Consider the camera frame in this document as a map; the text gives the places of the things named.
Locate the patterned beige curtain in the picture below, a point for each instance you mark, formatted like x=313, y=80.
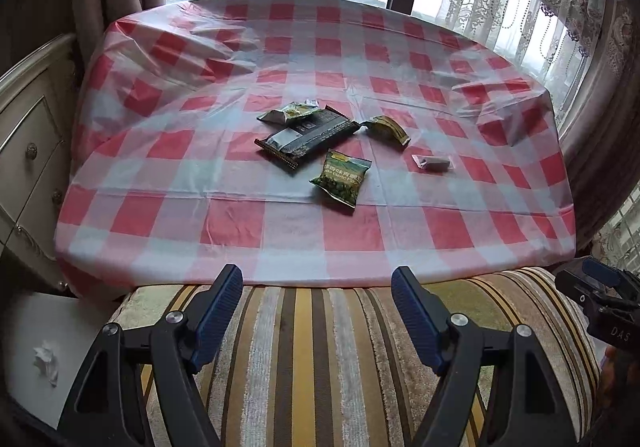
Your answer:
x=605, y=102

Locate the metal cabinet knob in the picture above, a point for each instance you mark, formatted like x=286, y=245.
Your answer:
x=31, y=149
x=56, y=197

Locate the striped sofa cushion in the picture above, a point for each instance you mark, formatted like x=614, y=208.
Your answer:
x=310, y=352

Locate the crumpled white tissue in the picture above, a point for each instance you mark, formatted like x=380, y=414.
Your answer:
x=45, y=362

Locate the white bin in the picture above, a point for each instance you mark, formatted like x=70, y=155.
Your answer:
x=30, y=327

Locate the small olive green snack packet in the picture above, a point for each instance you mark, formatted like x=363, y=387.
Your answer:
x=390, y=128

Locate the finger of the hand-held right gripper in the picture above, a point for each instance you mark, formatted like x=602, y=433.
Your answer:
x=597, y=273

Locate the green white snack packet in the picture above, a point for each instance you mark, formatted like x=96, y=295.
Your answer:
x=290, y=114

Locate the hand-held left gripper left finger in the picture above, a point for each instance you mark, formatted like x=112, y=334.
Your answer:
x=220, y=312

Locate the cream wooden cabinet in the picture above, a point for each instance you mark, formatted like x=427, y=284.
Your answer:
x=30, y=117

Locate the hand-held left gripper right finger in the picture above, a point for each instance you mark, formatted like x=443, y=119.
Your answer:
x=412, y=314

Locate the small pink white packet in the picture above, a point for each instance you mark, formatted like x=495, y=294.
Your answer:
x=432, y=163

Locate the green pea snack packet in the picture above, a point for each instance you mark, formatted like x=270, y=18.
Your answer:
x=342, y=179

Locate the red white checked tablecloth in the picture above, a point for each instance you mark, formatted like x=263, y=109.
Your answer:
x=200, y=177

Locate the long black snack packet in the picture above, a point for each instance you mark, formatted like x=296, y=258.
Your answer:
x=310, y=134

